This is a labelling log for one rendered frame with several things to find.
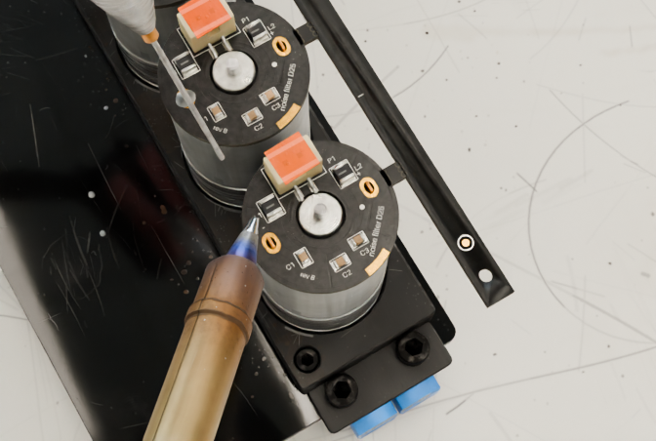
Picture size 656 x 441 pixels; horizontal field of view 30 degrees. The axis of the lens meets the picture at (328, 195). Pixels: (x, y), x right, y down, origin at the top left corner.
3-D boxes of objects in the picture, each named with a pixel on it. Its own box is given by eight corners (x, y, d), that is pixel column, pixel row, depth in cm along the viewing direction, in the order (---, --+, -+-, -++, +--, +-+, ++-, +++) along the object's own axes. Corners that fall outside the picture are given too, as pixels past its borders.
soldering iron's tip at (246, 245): (236, 226, 17) (216, 282, 16) (238, 203, 17) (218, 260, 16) (270, 235, 17) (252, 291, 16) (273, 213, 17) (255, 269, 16)
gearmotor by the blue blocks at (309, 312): (298, 361, 24) (292, 318, 19) (235, 255, 24) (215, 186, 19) (405, 298, 24) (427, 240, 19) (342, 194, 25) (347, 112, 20)
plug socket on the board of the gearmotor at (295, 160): (287, 210, 19) (286, 198, 19) (261, 165, 20) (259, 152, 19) (331, 184, 20) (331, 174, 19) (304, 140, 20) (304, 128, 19)
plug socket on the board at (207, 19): (202, 66, 20) (198, 52, 19) (177, 24, 20) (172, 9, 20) (244, 44, 20) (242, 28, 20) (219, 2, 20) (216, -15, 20)
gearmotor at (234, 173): (227, 240, 24) (204, 168, 20) (168, 139, 25) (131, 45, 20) (333, 180, 25) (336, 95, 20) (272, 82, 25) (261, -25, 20)
